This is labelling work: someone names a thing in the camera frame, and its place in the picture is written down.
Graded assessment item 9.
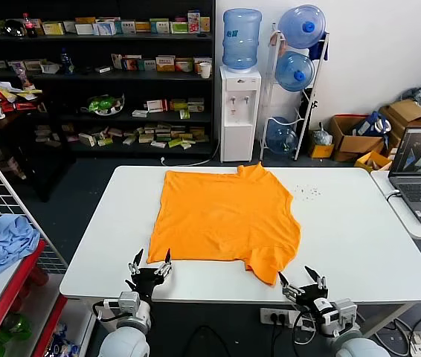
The orange t-shirt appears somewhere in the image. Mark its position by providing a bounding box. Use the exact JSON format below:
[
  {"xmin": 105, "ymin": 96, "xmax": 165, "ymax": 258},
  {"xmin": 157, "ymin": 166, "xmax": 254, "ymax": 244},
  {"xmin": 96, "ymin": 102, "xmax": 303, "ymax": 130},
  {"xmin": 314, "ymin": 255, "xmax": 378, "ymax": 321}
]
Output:
[{"xmin": 147, "ymin": 161, "xmax": 303, "ymax": 286}]

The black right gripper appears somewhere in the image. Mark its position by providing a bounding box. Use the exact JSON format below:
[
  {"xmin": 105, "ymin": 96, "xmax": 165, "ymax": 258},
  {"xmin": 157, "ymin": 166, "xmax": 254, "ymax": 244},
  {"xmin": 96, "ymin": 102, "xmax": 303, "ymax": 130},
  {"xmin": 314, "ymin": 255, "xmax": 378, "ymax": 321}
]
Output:
[{"xmin": 277, "ymin": 265, "xmax": 330, "ymax": 310}]

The clear plastic bag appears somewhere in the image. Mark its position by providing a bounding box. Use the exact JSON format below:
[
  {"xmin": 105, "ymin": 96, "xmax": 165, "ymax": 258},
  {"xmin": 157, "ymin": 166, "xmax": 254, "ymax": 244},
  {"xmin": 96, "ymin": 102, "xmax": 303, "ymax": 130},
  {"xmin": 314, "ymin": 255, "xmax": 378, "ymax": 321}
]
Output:
[{"xmin": 312, "ymin": 122, "xmax": 334, "ymax": 146}]

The dark brown table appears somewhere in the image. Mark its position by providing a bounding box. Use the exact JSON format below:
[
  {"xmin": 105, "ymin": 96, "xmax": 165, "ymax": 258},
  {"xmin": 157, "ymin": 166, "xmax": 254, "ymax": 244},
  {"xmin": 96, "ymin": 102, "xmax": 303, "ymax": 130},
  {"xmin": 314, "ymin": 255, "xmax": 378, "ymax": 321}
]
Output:
[{"xmin": 0, "ymin": 107, "xmax": 77, "ymax": 204}]

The white dispenser power cable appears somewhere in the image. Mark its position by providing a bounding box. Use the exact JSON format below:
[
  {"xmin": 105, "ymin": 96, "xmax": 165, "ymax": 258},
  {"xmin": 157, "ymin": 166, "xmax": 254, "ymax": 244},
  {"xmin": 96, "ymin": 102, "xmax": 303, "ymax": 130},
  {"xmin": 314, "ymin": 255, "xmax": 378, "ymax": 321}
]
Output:
[{"xmin": 160, "ymin": 139, "xmax": 222, "ymax": 167}]

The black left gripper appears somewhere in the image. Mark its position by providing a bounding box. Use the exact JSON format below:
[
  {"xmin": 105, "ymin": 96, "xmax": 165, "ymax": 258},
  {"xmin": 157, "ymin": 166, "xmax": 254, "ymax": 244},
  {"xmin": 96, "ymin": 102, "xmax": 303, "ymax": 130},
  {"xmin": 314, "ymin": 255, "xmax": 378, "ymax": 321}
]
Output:
[{"xmin": 124, "ymin": 248, "xmax": 173, "ymax": 298}]

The blue white medicine box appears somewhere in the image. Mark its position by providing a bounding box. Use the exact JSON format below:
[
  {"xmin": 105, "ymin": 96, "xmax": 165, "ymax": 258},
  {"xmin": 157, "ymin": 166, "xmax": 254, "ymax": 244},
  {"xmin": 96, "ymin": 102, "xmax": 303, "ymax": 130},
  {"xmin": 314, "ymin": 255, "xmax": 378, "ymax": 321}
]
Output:
[{"xmin": 93, "ymin": 20, "xmax": 117, "ymax": 36}]

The orange white medicine box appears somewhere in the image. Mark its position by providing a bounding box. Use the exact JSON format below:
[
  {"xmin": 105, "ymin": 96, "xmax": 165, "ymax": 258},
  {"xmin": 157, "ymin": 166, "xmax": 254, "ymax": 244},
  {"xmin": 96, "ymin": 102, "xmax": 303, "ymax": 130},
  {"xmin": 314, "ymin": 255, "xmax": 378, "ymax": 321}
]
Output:
[{"xmin": 155, "ymin": 55, "xmax": 176, "ymax": 72}]

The blue jug with label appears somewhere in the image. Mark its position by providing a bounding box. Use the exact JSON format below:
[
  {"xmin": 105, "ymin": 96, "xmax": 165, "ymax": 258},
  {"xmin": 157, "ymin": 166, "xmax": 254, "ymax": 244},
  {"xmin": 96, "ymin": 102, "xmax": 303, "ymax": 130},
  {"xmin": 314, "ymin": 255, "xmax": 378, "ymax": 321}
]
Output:
[{"xmin": 222, "ymin": 8, "xmax": 263, "ymax": 73}]

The open cardboard box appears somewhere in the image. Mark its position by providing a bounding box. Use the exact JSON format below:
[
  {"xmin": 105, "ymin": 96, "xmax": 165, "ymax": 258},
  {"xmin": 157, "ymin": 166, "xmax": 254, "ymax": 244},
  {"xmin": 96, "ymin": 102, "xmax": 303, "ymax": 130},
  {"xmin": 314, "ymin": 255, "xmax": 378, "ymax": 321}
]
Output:
[{"xmin": 330, "ymin": 115, "xmax": 386, "ymax": 163}]

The large cardboard box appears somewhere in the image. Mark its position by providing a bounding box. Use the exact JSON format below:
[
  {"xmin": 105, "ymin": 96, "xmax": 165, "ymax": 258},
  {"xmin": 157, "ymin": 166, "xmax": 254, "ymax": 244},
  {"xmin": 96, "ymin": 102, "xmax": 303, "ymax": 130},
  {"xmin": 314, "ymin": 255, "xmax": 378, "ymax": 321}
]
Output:
[{"xmin": 378, "ymin": 99, "xmax": 421, "ymax": 149}]

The crumpled light blue cloth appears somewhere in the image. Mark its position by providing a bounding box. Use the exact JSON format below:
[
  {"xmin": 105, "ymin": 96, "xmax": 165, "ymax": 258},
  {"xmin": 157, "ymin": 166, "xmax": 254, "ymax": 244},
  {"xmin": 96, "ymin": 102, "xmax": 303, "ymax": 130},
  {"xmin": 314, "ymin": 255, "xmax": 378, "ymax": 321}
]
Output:
[{"xmin": 0, "ymin": 213, "xmax": 42, "ymax": 282}]

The shiny black helmet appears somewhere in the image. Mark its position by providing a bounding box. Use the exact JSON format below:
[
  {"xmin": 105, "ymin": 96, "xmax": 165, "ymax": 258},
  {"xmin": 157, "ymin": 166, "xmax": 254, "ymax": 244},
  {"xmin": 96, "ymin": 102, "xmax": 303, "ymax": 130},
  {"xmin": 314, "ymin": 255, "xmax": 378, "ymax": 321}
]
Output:
[{"xmin": 4, "ymin": 18, "xmax": 25, "ymax": 38}]

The red snack packet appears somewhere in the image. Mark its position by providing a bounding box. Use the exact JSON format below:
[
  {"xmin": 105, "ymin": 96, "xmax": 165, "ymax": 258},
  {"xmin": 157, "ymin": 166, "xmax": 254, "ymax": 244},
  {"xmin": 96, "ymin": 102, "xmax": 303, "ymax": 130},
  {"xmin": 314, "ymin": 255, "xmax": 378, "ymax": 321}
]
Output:
[{"xmin": 1, "ymin": 100, "xmax": 39, "ymax": 112}]

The blue water jug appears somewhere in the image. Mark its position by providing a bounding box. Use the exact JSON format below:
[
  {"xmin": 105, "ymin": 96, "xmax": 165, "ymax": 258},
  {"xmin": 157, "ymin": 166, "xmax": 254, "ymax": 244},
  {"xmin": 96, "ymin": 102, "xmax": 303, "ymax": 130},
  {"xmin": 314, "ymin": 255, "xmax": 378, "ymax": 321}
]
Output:
[
  {"xmin": 265, "ymin": 116, "xmax": 300, "ymax": 155},
  {"xmin": 277, "ymin": 4, "xmax": 327, "ymax": 50},
  {"xmin": 274, "ymin": 51, "xmax": 315, "ymax": 93}
]

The pink blue tall box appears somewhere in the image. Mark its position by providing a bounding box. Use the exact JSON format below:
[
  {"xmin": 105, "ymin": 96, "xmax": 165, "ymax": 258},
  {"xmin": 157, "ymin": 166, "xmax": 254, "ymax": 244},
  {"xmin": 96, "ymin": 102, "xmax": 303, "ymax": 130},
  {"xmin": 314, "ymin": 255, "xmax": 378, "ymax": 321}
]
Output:
[{"xmin": 187, "ymin": 10, "xmax": 202, "ymax": 34}]

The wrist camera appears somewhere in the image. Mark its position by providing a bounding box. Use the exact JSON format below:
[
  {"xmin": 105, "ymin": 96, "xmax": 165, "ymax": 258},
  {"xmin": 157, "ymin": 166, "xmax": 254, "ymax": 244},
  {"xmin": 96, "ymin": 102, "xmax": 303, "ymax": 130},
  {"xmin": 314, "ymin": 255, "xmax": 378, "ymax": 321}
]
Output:
[
  {"xmin": 118, "ymin": 291, "xmax": 141, "ymax": 315},
  {"xmin": 335, "ymin": 298, "xmax": 359, "ymax": 327}
]

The black shelf unit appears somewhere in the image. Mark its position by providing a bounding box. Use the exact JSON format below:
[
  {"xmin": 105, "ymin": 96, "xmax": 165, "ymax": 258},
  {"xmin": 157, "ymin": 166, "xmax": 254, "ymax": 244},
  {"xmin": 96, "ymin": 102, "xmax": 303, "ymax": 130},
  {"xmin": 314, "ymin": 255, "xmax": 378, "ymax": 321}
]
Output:
[{"xmin": 0, "ymin": 0, "xmax": 217, "ymax": 157}]

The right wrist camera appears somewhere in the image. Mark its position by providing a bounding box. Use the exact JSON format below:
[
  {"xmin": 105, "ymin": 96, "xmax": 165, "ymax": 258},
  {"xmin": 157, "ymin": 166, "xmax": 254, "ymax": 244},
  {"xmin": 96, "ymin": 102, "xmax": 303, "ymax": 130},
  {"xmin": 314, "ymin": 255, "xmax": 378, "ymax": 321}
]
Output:
[{"xmin": 335, "ymin": 298, "xmax": 359, "ymax": 327}]

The bowl of green snacks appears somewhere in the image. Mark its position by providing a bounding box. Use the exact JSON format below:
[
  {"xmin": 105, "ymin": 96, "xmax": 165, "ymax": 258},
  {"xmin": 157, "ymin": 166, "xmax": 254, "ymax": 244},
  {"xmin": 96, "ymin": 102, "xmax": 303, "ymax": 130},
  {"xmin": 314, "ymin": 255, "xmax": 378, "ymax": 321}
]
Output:
[{"xmin": 80, "ymin": 92, "xmax": 126, "ymax": 117}]

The blue tote bag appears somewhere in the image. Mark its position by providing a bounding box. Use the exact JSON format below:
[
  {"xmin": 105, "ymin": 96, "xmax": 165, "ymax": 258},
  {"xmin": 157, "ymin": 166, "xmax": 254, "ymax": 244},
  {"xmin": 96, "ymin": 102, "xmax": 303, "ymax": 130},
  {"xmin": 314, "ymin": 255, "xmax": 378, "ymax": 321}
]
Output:
[{"xmin": 351, "ymin": 110, "xmax": 393, "ymax": 138}]

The yellow green medicine box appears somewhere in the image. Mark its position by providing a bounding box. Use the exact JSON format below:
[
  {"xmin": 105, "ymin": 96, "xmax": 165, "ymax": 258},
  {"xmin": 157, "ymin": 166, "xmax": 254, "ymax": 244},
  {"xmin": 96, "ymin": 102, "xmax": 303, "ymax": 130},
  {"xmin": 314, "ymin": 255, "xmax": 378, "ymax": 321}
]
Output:
[{"xmin": 42, "ymin": 21, "xmax": 65, "ymax": 36}]

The white metal jug rack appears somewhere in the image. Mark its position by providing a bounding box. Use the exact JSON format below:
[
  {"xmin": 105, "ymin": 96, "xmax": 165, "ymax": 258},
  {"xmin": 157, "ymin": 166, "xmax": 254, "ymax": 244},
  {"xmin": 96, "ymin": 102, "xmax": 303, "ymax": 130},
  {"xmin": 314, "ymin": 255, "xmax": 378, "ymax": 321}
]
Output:
[{"xmin": 259, "ymin": 22, "xmax": 331, "ymax": 161}]

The yellow open box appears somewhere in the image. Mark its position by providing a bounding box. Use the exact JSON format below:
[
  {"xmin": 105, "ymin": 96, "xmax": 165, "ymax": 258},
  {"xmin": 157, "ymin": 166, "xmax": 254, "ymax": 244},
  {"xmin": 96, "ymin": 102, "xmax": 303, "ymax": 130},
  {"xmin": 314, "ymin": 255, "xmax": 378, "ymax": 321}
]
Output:
[{"xmin": 354, "ymin": 150, "xmax": 393, "ymax": 173}]

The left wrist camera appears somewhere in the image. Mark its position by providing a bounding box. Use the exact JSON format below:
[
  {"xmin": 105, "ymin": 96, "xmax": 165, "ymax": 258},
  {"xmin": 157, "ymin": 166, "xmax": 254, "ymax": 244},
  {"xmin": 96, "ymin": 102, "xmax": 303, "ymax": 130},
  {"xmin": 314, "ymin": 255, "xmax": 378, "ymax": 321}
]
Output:
[{"xmin": 118, "ymin": 291, "xmax": 141, "ymax": 315}]

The white folding table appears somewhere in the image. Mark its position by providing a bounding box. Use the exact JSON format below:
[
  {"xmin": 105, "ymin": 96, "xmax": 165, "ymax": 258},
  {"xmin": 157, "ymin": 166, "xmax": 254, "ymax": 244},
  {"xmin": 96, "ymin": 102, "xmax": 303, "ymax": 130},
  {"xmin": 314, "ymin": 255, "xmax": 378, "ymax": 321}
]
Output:
[{"xmin": 59, "ymin": 165, "xmax": 421, "ymax": 338}]

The white water dispenser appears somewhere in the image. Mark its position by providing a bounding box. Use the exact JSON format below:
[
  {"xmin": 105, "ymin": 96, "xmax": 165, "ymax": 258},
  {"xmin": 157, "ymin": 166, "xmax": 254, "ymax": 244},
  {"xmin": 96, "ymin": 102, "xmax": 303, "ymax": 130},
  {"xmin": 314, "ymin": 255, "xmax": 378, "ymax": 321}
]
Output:
[{"xmin": 219, "ymin": 65, "xmax": 263, "ymax": 164}]

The small yellow box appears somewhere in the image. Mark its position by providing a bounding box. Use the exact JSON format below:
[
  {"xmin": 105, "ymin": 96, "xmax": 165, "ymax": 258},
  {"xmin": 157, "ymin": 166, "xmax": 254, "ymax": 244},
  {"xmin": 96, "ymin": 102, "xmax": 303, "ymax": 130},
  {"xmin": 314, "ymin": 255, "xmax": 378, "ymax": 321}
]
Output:
[{"xmin": 308, "ymin": 143, "xmax": 335, "ymax": 159}]

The cola bottle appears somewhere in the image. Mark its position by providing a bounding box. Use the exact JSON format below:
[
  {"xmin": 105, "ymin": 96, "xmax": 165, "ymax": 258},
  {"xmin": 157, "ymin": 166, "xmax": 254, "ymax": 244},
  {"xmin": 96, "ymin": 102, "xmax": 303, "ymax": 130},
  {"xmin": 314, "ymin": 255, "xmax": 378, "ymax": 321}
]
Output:
[{"xmin": 22, "ymin": 13, "xmax": 39, "ymax": 38}]

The white paper sheet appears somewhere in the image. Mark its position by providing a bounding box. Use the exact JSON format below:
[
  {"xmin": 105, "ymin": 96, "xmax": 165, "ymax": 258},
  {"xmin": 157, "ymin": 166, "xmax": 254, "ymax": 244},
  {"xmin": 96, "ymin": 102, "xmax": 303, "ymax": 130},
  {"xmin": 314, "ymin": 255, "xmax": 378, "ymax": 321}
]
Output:
[{"xmin": 0, "ymin": 78, "xmax": 24, "ymax": 94}]

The black floor cable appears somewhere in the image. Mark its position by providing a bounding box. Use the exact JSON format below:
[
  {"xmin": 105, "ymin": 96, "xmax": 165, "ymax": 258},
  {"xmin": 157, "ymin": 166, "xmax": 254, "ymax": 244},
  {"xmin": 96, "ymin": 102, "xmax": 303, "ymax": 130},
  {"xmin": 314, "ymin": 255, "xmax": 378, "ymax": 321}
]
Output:
[{"xmin": 186, "ymin": 325, "xmax": 230, "ymax": 357}]

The pink clear bottle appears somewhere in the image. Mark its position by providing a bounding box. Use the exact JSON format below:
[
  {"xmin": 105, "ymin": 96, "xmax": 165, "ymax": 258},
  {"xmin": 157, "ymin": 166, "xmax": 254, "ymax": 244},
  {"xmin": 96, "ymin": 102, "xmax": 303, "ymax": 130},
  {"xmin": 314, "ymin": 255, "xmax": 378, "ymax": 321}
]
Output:
[{"xmin": 15, "ymin": 61, "xmax": 35, "ymax": 90}]

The small white side table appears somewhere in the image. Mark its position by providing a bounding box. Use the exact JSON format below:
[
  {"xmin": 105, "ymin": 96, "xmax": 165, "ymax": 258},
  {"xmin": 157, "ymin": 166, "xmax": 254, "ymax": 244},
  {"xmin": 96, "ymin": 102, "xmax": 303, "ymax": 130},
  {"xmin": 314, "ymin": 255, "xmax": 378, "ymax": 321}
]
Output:
[{"xmin": 370, "ymin": 169, "xmax": 421, "ymax": 276}]

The blue drink bottle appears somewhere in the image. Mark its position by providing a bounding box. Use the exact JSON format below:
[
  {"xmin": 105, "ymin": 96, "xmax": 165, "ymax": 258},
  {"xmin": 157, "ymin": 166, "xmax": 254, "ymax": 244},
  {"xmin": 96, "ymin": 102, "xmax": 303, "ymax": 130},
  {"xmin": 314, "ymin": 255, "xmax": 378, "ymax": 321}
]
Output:
[{"xmin": 60, "ymin": 47, "xmax": 76, "ymax": 75}]

